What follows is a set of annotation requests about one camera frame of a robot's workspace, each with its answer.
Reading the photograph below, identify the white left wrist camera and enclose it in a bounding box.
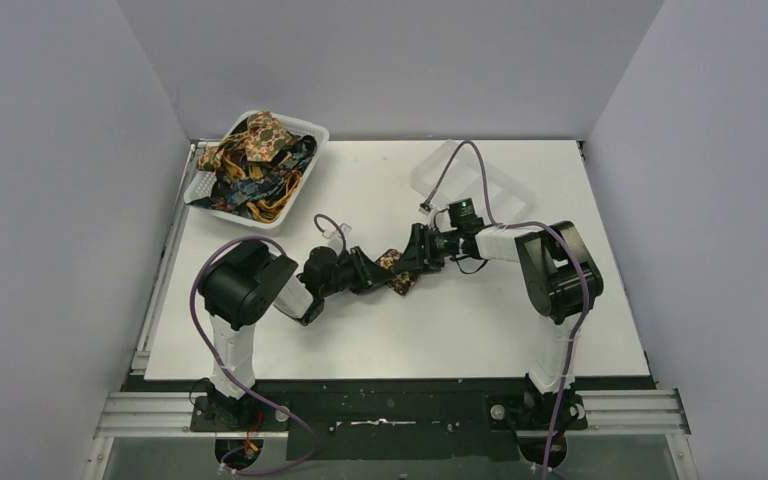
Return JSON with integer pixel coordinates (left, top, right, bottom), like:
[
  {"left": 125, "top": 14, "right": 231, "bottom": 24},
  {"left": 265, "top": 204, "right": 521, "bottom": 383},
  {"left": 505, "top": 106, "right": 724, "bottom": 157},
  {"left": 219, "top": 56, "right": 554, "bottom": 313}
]
[{"left": 322, "top": 223, "right": 352, "bottom": 255}]

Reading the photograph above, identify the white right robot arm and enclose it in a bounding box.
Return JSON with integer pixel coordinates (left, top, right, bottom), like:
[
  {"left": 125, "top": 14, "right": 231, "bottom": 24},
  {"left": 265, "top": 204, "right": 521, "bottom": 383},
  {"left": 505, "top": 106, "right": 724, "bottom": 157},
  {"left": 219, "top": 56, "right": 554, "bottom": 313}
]
[{"left": 394, "top": 199, "right": 604, "bottom": 394}]

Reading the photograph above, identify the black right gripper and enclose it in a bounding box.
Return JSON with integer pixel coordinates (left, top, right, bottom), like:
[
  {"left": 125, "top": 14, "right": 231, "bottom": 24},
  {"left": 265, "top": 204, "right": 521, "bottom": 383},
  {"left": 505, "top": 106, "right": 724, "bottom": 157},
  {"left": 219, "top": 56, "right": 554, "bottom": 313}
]
[{"left": 393, "top": 223, "right": 460, "bottom": 276}]

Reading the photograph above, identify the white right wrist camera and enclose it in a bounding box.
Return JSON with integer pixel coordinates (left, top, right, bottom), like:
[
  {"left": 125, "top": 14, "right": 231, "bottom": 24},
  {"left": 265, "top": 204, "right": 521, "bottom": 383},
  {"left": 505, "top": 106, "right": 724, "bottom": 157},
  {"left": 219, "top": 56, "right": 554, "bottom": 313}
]
[{"left": 419, "top": 203, "right": 451, "bottom": 231}]

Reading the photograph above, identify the yellow striped tie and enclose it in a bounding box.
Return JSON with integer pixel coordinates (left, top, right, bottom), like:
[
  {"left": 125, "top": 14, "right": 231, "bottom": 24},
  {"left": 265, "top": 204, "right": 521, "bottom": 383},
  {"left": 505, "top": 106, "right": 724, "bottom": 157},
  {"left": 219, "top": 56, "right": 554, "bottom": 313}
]
[{"left": 209, "top": 157, "right": 310, "bottom": 223}]

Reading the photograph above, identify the brown floral tie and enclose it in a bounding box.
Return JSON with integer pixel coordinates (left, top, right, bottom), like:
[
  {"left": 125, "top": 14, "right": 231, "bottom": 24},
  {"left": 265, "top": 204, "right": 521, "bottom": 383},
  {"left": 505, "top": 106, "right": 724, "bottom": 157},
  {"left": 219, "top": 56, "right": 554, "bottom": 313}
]
[{"left": 375, "top": 249, "right": 419, "bottom": 297}]

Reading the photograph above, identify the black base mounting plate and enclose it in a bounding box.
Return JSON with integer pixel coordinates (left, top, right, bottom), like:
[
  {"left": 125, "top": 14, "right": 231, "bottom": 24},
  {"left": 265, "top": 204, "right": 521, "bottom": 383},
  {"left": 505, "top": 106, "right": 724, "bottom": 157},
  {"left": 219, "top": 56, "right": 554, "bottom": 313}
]
[{"left": 190, "top": 378, "right": 588, "bottom": 466}]

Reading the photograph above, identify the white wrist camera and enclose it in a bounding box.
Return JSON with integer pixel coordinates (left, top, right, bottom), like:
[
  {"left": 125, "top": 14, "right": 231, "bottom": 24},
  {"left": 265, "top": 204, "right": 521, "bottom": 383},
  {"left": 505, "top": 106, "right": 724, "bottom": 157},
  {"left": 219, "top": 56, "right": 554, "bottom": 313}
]
[
  {"left": 322, "top": 223, "right": 352, "bottom": 255},
  {"left": 419, "top": 203, "right": 451, "bottom": 231}
]

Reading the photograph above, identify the white plastic basket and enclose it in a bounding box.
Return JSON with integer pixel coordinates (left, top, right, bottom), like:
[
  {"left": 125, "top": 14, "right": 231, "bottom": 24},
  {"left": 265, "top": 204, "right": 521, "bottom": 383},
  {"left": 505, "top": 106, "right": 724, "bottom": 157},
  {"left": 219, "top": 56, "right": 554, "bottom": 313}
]
[{"left": 183, "top": 111, "right": 329, "bottom": 231}]

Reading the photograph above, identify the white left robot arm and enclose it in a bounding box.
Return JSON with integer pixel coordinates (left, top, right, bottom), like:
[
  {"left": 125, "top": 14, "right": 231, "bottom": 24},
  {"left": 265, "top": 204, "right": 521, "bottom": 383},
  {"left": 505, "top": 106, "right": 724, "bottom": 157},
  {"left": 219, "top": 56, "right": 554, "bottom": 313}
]
[{"left": 191, "top": 238, "right": 396, "bottom": 430}]

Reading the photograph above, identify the dark blue patterned tie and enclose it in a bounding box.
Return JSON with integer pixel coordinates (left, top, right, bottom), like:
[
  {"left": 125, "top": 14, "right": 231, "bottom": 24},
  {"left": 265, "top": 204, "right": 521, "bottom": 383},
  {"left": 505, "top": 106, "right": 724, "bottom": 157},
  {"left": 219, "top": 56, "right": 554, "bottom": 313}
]
[{"left": 199, "top": 135, "right": 318, "bottom": 223}]

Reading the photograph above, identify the orange paisley tie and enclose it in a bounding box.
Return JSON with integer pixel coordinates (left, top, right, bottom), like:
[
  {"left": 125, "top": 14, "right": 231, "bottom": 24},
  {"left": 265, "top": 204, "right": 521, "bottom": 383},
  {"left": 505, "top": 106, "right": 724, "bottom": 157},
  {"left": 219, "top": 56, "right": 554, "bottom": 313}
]
[{"left": 196, "top": 111, "right": 298, "bottom": 179}]

